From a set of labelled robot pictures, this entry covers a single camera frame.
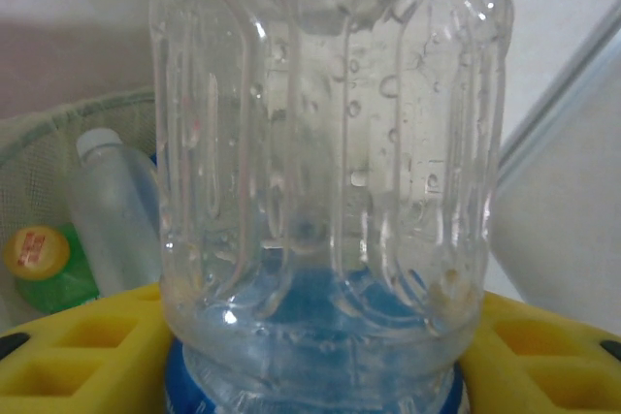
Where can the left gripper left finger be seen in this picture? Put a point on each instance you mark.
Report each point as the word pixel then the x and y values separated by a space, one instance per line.
pixel 73 360

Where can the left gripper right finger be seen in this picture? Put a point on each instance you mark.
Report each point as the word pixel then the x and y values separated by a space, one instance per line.
pixel 543 370

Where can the green plastic Sprite bottle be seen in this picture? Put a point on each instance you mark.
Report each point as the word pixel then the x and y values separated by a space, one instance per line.
pixel 39 249

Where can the large clear white-capped bottle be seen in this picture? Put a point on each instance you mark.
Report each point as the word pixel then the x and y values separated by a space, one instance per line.
pixel 116 210

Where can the crushed clear blue label bottle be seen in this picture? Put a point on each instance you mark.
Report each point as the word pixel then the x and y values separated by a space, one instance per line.
pixel 315 142

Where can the grey bin with green liner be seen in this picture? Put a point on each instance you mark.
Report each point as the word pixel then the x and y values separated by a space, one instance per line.
pixel 29 152

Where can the aluminium frame post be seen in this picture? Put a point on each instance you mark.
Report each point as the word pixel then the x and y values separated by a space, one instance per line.
pixel 582 94

